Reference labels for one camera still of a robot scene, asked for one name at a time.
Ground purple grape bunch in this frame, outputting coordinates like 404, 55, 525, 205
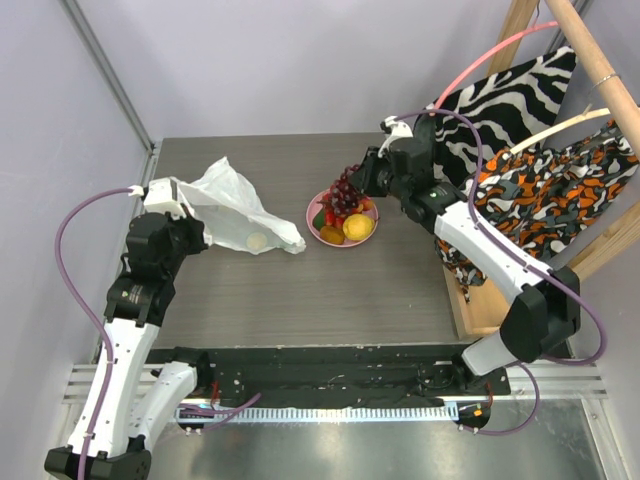
319, 165, 363, 219

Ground white plastic bag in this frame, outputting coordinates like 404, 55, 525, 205
176, 157, 306, 255

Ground yellow lemon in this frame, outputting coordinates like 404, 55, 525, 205
342, 214, 376, 242

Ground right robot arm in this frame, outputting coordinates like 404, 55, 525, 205
349, 116, 581, 395

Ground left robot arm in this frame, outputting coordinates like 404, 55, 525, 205
44, 213, 214, 479

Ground pink hanger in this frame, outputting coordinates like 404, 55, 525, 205
434, 21, 559, 109

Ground pink plate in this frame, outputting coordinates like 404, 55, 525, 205
305, 190, 380, 248

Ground green leaf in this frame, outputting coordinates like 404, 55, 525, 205
312, 210, 326, 231

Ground zebra pattern cloth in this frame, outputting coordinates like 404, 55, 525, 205
413, 46, 578, 187

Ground orange camouflage cloth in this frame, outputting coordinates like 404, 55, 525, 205
434, 117, 640, 301

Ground wooden clothes rack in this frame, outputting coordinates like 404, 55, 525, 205
444, 0, 640, 342

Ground cream hanger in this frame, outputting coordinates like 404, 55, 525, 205
509, 108, 611, 155

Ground aluminium corner profile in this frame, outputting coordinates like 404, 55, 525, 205
59, 0, 154, 154

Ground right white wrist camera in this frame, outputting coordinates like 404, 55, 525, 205
378, 116, 413, 158

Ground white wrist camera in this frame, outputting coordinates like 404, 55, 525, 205
129, 177, 186, 219
378, 116, 413, 158

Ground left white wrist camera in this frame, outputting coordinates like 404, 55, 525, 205
129, 177, 186, 219

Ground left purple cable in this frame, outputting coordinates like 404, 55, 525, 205
53, 186, 141, 479

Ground purple cable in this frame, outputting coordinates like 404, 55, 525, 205
394, 108, 610, 435
53, 186, 141, 479

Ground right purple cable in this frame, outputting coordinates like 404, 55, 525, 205
394, 108, 610, 435

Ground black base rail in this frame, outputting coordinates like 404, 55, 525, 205
204, 344, 511, 409

